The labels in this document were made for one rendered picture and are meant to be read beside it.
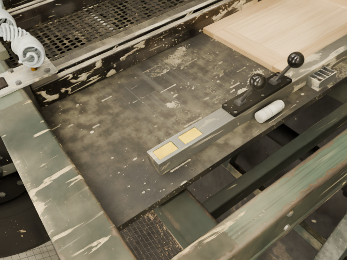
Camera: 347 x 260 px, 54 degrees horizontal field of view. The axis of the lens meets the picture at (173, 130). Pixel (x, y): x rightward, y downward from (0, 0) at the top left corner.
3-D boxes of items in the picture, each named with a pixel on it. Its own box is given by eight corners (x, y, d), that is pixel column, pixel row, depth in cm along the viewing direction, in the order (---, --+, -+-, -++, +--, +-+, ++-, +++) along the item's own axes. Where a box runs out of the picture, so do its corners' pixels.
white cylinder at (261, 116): (262, 125, 84) (284, 111, 87) (263, 116, 82) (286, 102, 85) (253, 119, 86) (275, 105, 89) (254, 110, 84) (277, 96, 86)
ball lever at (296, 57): (282, 86, 89) (311, 58, 77) (271, 92, 88) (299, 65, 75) (273, 75, 90) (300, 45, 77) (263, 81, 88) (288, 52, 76)
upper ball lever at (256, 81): (248, 107, 85) (273, 80, 72) (237, 113, 83) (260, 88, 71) (239, 94, 85) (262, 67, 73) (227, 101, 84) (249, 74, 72)
